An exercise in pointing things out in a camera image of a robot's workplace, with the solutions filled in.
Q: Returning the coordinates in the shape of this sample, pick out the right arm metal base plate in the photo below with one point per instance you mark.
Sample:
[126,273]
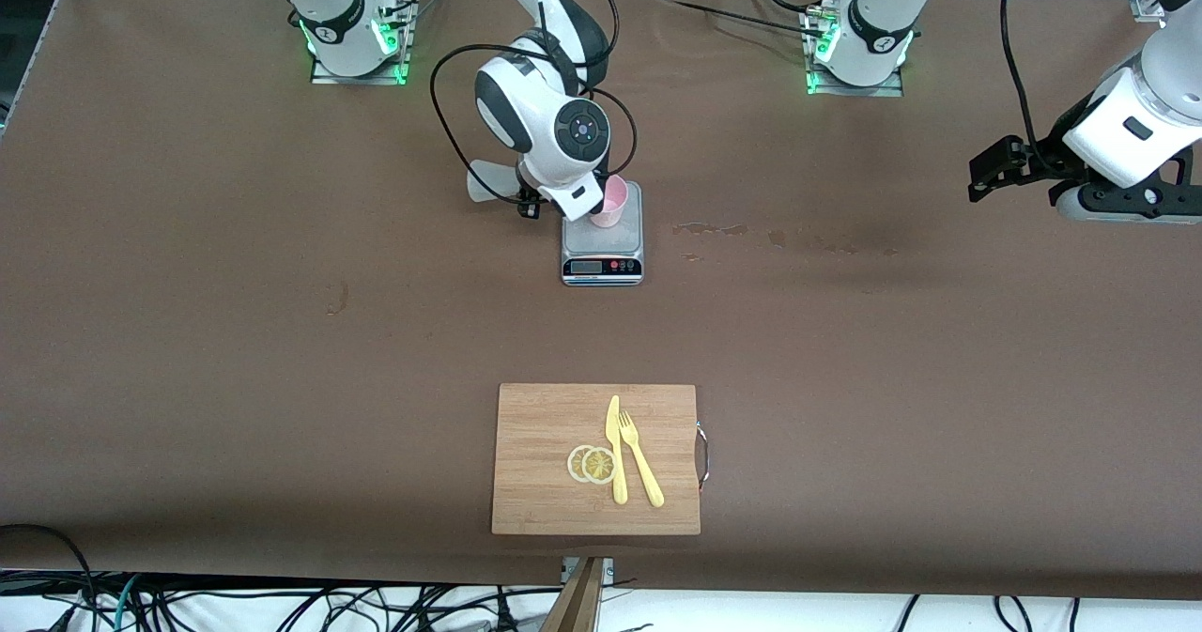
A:
[394,73]

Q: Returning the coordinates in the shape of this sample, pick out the yellow plastic fork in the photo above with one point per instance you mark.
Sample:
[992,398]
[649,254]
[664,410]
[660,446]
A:
[646,478]

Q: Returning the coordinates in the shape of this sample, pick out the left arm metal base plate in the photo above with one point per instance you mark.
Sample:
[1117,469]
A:
[892,88]

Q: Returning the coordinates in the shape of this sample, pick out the yellow plastic knife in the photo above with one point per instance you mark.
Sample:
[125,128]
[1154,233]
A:
[618,482]

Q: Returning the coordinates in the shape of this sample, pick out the small metal table bracket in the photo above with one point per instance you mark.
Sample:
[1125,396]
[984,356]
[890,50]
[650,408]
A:
[608,568]

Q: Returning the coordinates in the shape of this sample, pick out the wooden cutting board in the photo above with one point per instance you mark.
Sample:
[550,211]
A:
[535,482]

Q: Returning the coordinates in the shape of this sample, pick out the silver digital kitchen scale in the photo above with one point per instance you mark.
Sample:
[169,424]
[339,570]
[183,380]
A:
[577,242]

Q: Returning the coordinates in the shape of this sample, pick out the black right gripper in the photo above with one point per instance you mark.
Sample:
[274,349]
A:
[523,209]

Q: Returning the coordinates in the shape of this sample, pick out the aluminium corner bracket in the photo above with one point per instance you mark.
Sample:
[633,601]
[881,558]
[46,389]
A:
[1148,5]

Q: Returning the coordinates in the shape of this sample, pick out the wooden post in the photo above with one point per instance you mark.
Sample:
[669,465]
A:
[575,604]

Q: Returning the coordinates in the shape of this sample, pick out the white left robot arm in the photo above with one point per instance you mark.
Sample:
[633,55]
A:
[883,3]

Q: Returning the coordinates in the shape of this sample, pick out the translucent sauce bottle orange cap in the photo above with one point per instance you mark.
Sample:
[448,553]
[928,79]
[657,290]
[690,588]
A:
[488,181]

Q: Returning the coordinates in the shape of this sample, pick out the black left camera mount bracket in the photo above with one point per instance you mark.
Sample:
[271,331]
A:
[1122,198]

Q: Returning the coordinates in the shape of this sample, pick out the lemon slice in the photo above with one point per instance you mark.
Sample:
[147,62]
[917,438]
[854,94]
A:
[598,466]
[574,464]

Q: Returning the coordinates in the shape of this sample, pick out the brown table cover sheet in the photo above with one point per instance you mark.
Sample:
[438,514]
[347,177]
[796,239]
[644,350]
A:
[188,425]

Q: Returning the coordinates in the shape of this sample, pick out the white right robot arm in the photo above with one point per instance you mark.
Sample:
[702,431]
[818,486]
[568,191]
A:
[540,158]

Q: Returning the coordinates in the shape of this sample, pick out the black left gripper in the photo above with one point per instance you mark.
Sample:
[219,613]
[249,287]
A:
[1048,159]

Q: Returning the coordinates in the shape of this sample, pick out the pink plastic cup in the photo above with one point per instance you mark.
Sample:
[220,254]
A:
[616,209]

